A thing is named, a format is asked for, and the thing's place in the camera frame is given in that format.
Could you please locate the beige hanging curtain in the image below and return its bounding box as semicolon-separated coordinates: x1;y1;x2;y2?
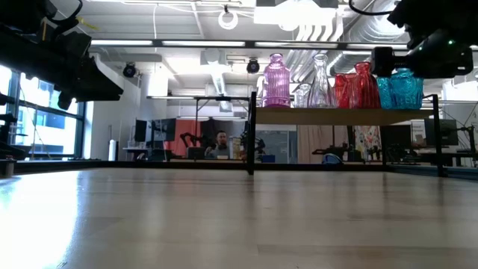
297;125;350;164

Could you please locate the red partition panel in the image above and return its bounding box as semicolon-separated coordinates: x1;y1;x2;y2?
164;119;202;157

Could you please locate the wooden shelf black metal frame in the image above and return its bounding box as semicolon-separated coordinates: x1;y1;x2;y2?
245;91;447;177

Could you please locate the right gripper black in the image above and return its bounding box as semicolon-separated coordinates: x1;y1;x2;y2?
370;29;475;80

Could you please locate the blue white rounded object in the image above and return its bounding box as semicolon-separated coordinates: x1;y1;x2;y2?
321;152;343;165

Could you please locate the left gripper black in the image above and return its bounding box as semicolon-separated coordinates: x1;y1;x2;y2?
0;22;125;111

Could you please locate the white hanging ring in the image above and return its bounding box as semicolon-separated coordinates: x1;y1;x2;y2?
217;9;239;31

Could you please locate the floral print hanging cloth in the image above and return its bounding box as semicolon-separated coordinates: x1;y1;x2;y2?
353;125;382;161

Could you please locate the black background monitor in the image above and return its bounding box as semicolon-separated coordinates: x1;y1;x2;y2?
423;118;459;146
134;118;177;145

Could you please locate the clear faceted glass vase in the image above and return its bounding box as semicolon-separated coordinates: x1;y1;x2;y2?
308;53;338;109

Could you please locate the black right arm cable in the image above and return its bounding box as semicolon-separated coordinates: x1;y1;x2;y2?
347;0;395;18

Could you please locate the pink ribbed bottle vase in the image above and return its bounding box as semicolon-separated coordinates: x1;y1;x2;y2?
260;52;292;109

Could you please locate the red square glass vase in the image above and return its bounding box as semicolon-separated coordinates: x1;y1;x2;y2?
350;61;382;110

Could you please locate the yellow blue printed box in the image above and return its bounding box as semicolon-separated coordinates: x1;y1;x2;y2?
231;136;243;161

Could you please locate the blue small round vase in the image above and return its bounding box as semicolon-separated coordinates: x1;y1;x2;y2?
389;67;426;111

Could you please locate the red bulbous glass vase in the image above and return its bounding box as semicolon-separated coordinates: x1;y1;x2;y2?
333;72;355;110

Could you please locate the small yellow cable tag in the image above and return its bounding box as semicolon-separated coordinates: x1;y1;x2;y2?
76;16;101;33

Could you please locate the person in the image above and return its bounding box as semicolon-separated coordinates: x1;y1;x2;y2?
204;129;232;160

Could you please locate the clear squat ribbed vase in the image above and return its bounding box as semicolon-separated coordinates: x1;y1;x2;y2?
294;82;312;109

